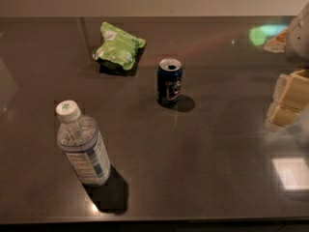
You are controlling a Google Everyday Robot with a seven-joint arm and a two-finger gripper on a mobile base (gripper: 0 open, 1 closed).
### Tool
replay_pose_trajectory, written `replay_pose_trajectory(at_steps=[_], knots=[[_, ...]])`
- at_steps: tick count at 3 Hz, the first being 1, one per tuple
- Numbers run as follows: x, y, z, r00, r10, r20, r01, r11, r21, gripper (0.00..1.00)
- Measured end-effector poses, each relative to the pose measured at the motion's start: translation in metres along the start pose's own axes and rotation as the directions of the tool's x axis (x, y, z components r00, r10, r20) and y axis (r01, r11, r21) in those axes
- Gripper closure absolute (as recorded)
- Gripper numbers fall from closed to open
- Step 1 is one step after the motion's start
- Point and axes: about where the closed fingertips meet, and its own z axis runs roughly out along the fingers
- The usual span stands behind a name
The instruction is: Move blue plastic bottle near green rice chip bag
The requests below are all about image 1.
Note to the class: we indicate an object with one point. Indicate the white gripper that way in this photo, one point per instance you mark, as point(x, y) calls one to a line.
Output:
point(298, 39)

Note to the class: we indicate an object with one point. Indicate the clear blue-label plastic bottle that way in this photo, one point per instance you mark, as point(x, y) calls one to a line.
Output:
point(80, 140)

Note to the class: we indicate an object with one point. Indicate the green rice chip bag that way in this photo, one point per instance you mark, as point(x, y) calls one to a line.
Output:
point(118, 50)

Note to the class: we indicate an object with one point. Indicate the dark blue soda can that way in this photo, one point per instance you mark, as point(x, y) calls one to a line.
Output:
point(169, 81)

